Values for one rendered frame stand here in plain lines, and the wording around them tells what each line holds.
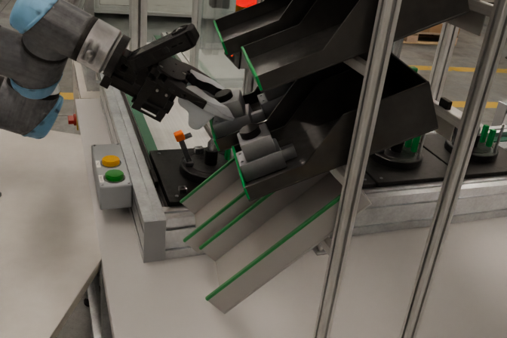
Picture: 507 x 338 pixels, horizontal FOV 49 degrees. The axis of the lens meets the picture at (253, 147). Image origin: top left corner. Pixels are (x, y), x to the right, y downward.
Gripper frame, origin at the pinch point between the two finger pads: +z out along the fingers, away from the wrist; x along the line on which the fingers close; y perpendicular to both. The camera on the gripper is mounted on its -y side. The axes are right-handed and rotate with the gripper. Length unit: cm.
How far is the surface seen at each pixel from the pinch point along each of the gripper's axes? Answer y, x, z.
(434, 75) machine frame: 0, -120, 85
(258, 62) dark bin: -11.5, 8.5, -1.6
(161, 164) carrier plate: 33.7, -27.6, -0.4
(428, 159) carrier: 6, -44, 61
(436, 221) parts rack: -5.5, 14.1, 34.0
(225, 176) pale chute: 16.4, -6.2, 8.0
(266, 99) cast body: -3.5, -0.9, 4.8
